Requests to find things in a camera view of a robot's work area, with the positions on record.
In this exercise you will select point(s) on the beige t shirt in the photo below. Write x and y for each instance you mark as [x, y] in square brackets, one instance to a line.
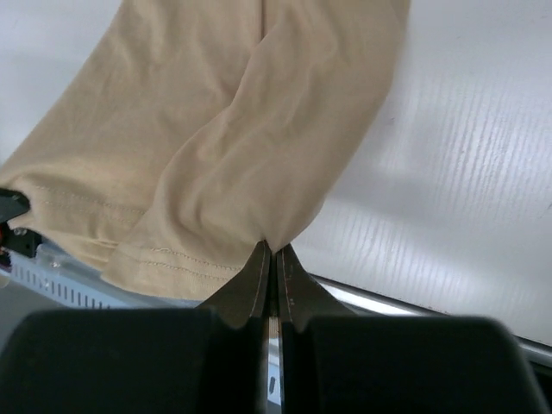
[197, 129]

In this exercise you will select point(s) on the white slotted cable duct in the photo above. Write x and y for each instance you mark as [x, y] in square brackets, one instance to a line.
[57, 276]

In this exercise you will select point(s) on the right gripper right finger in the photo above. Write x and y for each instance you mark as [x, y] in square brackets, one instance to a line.
[334, 361]

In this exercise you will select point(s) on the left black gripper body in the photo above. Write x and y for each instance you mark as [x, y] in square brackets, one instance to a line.
[21, 241]

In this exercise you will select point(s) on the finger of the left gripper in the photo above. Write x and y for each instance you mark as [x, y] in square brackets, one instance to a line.
[12, 205]

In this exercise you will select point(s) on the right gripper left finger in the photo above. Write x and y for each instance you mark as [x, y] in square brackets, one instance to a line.
[208, 359]

